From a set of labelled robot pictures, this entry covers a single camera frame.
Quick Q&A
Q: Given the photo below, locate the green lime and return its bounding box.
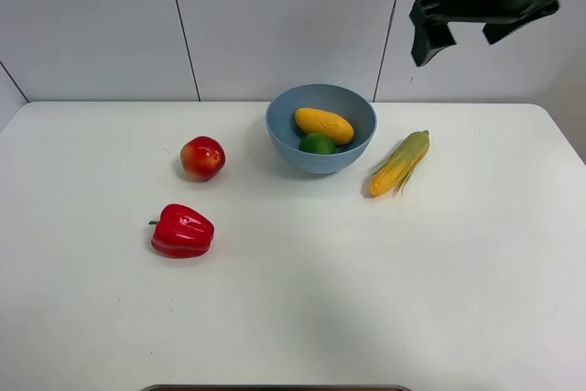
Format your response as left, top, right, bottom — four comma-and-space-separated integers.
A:
298, 132, 336, 155

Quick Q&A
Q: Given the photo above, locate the yellow mango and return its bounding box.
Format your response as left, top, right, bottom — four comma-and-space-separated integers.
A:
294, 107, 354, 146

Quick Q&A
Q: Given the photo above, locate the corn cob with husk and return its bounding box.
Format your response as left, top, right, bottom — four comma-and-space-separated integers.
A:
369, 130, 430, 198

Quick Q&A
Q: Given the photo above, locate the blue plastic bowl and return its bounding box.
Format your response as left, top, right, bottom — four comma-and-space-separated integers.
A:
266, 84, 377, 175

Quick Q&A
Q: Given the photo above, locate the red yellow apple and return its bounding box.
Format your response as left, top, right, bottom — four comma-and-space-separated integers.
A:
179, 136, 226, 181

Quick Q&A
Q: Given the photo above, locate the red bell pepper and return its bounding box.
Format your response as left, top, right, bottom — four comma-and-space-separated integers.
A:
148, 203, 215, 258

